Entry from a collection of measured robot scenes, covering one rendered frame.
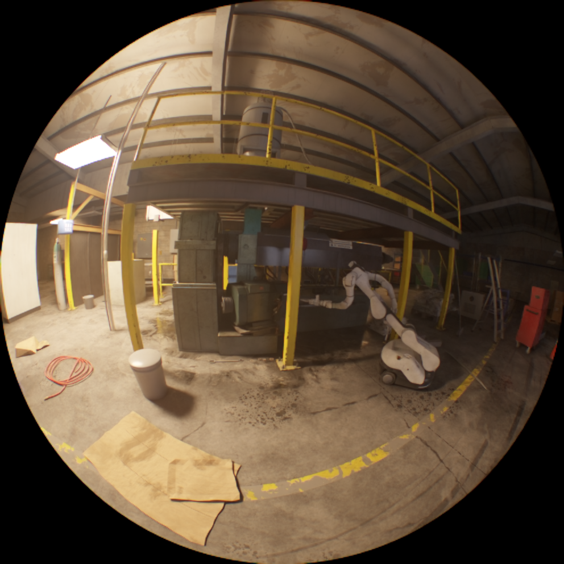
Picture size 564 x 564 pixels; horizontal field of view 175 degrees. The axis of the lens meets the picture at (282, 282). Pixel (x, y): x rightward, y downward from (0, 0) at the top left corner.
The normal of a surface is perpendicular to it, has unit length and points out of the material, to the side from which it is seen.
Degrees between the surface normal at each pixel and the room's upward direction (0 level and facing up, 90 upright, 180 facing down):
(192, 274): 90
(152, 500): 0
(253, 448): 0
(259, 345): 90
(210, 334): 90
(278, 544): 0
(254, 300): 90
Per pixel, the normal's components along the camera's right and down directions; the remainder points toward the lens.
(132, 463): 0.05, -0.99
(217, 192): 0.26, 0.16
